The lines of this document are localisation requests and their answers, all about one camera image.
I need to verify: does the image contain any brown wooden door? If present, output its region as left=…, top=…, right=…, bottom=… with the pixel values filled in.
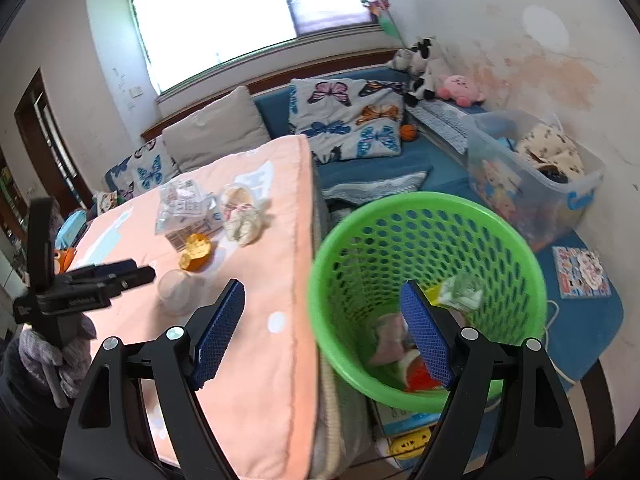
left=14, top=67, right=96, bottom=211

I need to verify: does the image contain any grey white plush toy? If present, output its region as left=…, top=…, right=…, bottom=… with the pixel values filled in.
left=387, top=47, right=418, bottom=72

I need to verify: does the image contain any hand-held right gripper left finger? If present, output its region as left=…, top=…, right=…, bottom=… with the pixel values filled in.
left=57, top=279, right=246, bottom=480

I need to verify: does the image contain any blue floor mat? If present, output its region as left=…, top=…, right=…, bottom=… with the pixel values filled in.
left=537, top=230, right=627, bottom=383

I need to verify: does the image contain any green label plastic bottle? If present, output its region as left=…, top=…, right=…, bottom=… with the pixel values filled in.
left=424, top=273, right=486, bottom=312

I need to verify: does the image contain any blue sofa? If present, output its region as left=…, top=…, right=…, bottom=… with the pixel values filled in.
left=104, top=49, right=501, bottom=211

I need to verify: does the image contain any clear plastic bag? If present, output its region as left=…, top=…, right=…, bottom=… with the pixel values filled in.
left=154, top=177, right=222, bottom=237

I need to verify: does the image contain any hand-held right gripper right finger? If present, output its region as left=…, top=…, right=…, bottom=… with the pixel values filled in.
left=400, top=280, right=586, bottom=480

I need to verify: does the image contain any pinwheel toy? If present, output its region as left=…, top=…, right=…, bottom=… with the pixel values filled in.
left=358, top=0, right=407, bottom=45

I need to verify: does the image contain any window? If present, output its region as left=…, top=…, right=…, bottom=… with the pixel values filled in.
left=125, top=0, right=382, bottom=97

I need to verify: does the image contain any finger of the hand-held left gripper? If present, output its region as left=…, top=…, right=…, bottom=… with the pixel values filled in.
left=57, top=258, right=139, bottom=284
left=106, top=266, right=157, bottom=297

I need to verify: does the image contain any clear pink plastic cup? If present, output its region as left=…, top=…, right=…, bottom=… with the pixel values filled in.
left=157, top=268, right=194, bottom=317

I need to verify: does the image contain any yellow plastic toy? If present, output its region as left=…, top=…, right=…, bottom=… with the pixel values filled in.
left=386, top=426, right=432, bottom=462

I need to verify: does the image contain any spotted cream cloth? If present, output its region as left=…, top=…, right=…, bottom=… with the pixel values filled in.
left=515, top=122, right=586, bottom=181

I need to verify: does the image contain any pink snack wrapper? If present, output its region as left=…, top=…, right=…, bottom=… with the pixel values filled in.
left=366, top=312, right=414, bottom=367

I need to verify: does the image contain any black white cow plush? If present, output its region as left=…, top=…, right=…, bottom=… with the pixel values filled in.
left=404, top=36, right=453, bottom=108

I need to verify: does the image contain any orange fox plush toy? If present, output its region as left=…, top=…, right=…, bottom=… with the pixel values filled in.
left=51, top=246, right=77, bottom=275

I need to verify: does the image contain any white cable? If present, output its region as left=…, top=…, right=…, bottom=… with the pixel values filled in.
left=541, top=299, right=577, bottom=388

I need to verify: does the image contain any dark wooden cabinet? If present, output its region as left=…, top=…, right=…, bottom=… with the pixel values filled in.
left=0, top=145, right=31, bottom=321

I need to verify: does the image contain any colourful picture book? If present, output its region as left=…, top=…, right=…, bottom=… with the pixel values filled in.
left=551, top=245, right=612, bottom=301

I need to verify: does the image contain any pink round plush toy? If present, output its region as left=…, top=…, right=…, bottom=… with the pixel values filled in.
left=439, top=74, right=486, bottom=108

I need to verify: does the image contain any green plastic basket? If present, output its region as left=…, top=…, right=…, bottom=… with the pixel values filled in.
left=306, top=190, right=549, bottom=414

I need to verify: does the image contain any person's left forearm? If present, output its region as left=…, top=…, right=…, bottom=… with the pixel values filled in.
left=0, top=350, right=76, bottom=480

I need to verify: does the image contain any butterfly print pillow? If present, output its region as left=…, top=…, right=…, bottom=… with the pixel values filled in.
left=288, top=77, right=407, bottom=166
left=106, top=136, right=179, bottom=202

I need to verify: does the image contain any clear snack wrapper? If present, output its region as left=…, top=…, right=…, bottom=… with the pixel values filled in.
left=219, top=183, right=259, bottom=222

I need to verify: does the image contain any orange peel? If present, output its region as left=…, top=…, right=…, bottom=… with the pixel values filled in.
left=179, top=233, right=214, bottom=273

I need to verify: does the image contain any beige cushion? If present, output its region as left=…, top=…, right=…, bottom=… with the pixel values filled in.
left=160, top=85, right=272, bottom=174

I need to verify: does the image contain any cartoon picture card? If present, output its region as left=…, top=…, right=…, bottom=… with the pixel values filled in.
left=96, top=190, right=122, bottom=217

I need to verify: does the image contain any grey lace trimmed cloth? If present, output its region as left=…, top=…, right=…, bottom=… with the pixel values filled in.
left=321, top=170, right=432, bottom=207

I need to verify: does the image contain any white tissue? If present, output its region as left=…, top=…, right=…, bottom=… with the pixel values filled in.
left=222, top=204, right=267, bottom=248

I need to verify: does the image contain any pink printed blanket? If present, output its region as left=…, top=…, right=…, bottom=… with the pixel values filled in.
left=70, top=136, right=322, bottom=480

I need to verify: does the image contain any clear plastic storage box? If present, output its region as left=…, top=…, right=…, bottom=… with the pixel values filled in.
left=466, top=109, right=607, bottom=252

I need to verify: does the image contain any person's left hand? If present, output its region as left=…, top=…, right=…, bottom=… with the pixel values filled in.
left=19, top=317, right=97, bottom=409

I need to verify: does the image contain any grey patterned cloth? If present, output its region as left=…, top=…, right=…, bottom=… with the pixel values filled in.
left=406, top=99, right=482, bottom=154

